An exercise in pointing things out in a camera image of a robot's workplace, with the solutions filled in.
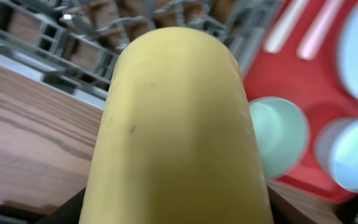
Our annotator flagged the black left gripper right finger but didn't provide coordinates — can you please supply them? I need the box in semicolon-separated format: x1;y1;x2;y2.
268;183;342;224

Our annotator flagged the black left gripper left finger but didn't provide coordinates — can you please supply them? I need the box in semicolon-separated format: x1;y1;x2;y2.
35;188;86;224

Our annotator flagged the small light blue bowl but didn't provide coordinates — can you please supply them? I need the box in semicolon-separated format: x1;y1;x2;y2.
314;118;358;193

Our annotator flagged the yellow plastic cup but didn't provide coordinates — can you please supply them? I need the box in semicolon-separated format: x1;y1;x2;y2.
80;27;273;224

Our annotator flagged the white plastic fork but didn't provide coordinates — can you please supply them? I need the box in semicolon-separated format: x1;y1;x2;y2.
297;0;344;60

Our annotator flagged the black waste tray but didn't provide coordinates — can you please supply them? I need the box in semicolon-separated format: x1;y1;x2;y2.
336;195;358;224

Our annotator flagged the grey dishwasher rack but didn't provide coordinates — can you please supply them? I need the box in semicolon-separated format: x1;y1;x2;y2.
0;0;283;109

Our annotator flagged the green bowl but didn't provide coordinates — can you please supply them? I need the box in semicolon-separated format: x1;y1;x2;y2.
249;97;310;179

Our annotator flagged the red plastic tray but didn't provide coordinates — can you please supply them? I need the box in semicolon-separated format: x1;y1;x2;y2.
244;0;358;203

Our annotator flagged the white plastic spoon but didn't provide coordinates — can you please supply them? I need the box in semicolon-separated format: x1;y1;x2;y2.
264;0;309;54

